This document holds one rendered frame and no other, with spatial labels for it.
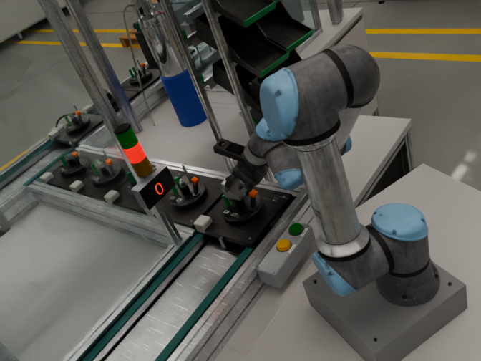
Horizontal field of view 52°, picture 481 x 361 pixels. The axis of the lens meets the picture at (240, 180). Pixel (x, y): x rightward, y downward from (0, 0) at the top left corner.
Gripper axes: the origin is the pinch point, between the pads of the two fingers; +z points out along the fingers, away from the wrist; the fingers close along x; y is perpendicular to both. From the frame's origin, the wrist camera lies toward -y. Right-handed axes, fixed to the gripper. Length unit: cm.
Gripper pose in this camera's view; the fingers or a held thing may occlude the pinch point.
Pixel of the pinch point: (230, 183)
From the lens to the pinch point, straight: 157.7
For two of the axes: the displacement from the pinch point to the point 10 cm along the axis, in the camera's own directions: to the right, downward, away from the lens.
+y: 7.7, 6.3, -0.9
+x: 5.7, -6.2, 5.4
